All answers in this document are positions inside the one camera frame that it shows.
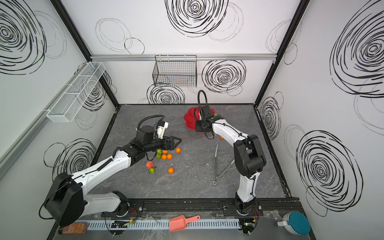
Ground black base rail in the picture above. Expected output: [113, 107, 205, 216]
[61, 197, 304, 217]

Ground pink peach front left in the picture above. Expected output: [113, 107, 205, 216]
[146, 161, 154, 169]

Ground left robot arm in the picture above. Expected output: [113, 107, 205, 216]
[41, 115, 178, 227]

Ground metal kitchen tongs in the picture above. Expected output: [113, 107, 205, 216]
[212, 144, 235, 186]

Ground brown bottle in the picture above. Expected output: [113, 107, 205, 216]
[58, 223, 89, 235]

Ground black wire basket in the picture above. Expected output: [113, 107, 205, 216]
[152, 55, 198, 88]

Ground red flower-shaped fruit bowl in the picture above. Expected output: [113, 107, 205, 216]
[184, 107, 201, 131]

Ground pink plastic scoop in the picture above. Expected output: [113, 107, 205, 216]
[169, 215, 201, 232]

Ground white slotted cable duct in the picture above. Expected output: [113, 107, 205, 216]
[78, 219, 241, 231]

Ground white wire shelf basket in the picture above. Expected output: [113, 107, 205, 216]
[47, 62, 106, 123]

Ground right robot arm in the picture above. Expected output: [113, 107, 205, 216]
[194, 105, 267, 215]

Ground teal and white container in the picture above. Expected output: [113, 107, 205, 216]
[277, 212, 311, 236]

